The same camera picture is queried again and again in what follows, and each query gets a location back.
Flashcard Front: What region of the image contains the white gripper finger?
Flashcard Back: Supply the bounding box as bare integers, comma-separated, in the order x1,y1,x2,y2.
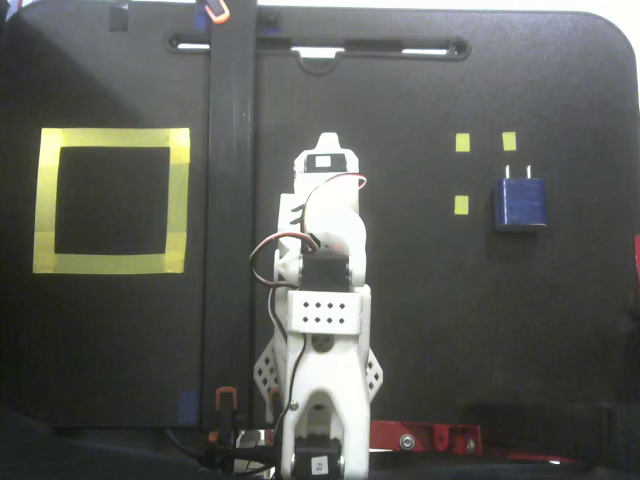
293,132,362,176

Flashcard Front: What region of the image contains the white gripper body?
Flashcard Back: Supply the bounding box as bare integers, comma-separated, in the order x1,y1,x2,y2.
293,153,366,191

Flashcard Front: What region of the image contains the blue and white charger plug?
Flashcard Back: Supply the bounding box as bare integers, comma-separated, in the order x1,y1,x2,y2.
492,163,549,232

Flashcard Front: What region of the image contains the yellow tape square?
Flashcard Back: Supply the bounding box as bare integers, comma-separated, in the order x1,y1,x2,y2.
32,127,191,275

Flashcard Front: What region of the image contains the red screw clamp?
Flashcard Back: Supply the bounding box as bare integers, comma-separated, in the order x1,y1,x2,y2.
433,423,482,456

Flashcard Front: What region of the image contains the gripper servo wire loop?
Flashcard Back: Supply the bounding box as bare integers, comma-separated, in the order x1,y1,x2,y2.
303,172,369,247

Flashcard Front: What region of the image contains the dark grey flat rail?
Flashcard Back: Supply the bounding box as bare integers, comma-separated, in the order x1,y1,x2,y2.
202,0,257,431

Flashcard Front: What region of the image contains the black folding table handle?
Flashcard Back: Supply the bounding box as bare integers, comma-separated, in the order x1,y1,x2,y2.
167,32,472,76

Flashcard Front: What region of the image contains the forearm servo wire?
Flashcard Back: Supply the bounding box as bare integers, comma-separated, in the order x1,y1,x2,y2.
248,231,321,436

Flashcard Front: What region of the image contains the red triangular metal bracket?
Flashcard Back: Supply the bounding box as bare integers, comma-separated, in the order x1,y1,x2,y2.
368,419,436,454

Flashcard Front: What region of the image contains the black power cable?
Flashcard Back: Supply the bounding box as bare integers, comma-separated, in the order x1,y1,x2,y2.
163,427,281,474

